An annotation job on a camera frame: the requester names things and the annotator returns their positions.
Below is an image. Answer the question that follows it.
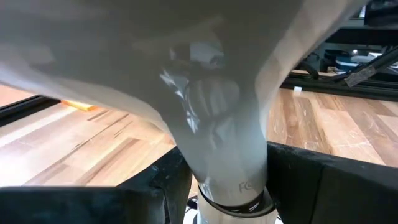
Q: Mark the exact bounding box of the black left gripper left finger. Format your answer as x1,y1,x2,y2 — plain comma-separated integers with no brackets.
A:
0,146,194,224

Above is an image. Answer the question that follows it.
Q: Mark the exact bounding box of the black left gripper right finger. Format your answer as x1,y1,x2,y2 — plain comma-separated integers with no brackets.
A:
266,141,398,224

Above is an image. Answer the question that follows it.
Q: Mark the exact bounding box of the white reflector lightbulb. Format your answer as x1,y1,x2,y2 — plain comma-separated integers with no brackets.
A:
0,0,369,208

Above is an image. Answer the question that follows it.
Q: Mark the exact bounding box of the orange sticky note pad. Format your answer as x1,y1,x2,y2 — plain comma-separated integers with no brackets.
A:
60,99,98,112

